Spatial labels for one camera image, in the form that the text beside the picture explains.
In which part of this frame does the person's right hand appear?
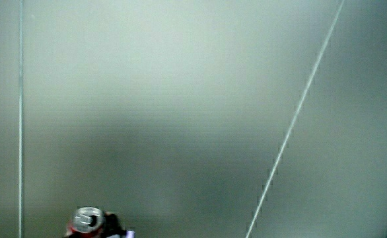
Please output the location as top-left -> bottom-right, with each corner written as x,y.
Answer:
102,212 -> 136,238

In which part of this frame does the red cola can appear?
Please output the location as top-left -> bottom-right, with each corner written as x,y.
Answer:
64,206 -> 106,238

